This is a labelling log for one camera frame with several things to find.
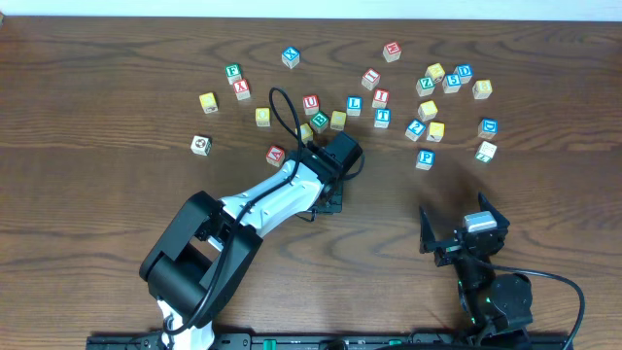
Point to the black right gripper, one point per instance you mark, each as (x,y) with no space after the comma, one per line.
(454,245)

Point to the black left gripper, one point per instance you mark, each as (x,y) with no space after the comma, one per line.
(312,150)

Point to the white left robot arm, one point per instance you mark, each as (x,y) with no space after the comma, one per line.
(201,258)

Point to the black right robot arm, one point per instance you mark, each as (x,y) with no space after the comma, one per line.
(495,303)

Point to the red A wooden block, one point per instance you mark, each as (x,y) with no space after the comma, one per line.
(275,156)

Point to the yellow acorn wooden block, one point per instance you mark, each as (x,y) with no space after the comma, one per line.
(304,133)

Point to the green B wooden block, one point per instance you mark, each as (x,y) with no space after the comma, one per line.
(319,122)

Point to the yellow block beside B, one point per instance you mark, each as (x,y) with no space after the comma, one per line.
(338,120)

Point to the green white Z block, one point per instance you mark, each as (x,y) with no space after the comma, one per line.
(486,151)

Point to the blue P wooden block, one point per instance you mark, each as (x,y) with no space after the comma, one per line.
(425,160)

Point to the blue T wooden block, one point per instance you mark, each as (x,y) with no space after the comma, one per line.
(382,118)

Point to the red U block centre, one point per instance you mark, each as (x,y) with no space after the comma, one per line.
(311,104)

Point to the blue L wooden block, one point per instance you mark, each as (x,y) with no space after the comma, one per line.
(354,106)

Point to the yellow hammer wooden block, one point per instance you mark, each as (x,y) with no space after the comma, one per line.
(436,131)

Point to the blue D block right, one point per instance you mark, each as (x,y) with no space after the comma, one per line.
(488,129)

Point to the blue d block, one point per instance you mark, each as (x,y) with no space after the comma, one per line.
(488,129)
(464,72)

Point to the yellow O wooden block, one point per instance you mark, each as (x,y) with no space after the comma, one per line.
(262,117)

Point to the blue 2 wooden block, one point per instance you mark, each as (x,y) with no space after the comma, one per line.
(415,130)

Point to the red I block lower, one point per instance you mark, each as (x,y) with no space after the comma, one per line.
(380,98)

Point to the red i block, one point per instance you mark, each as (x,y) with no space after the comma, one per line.
(380,98)
(370,79)

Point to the red I block upper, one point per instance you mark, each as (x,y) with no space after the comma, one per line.
(370,79)

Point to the yellow block mid right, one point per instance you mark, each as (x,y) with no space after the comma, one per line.
(427,110)

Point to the soccer ball O wooden block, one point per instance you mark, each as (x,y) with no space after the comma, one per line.
(201,145)

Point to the red X wooden block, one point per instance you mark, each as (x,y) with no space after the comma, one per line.
(242,89)

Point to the yellow 8 wooden block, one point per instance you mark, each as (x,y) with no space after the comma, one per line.
(482,89)

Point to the green Z wooden block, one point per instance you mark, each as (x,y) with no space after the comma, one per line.
(425,86)

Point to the blue X wooden block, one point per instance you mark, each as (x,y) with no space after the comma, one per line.
(290,57)

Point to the blue 5 wooden block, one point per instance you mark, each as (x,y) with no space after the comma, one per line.
(451,83)

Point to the yellow G wooden block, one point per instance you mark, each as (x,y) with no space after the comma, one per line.
(208,102)

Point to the green F wooden block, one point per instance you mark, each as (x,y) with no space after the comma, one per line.
(233,73)

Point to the red block far back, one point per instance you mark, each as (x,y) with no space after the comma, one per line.
(392,51)

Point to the blue D block upper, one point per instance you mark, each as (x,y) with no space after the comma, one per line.
(464,72)

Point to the yellow block behind Z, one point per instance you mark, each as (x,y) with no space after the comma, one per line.
(435,72)

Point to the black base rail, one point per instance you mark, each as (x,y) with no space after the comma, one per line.
(417,340)

